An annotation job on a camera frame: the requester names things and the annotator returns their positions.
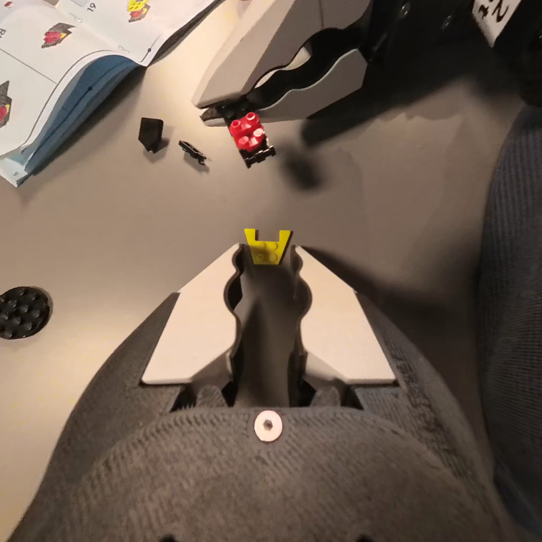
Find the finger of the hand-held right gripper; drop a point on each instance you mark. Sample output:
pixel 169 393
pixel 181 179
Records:
pixel 334 84
pixel 262 51

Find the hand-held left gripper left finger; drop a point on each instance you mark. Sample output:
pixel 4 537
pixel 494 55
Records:
pixel 194 334

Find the black lego slope piece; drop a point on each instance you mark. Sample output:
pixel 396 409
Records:
pixel 150 133

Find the round black lego piece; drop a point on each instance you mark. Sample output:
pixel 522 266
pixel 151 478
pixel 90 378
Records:
pixel 21 313

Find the black lego assembly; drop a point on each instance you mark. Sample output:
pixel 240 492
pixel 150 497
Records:
pixel 260 156

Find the open instruction booklet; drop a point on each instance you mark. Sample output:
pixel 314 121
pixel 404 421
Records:
pixel 63 63

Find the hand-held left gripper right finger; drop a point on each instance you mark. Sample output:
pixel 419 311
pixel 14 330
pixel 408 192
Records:
pixel 343 338

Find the flat black lego clip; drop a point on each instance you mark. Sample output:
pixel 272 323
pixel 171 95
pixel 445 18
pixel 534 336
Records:
pixel 192 151

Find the yellow lego wedge plate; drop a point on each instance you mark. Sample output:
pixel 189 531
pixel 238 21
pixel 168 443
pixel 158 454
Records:
pixel 266 253

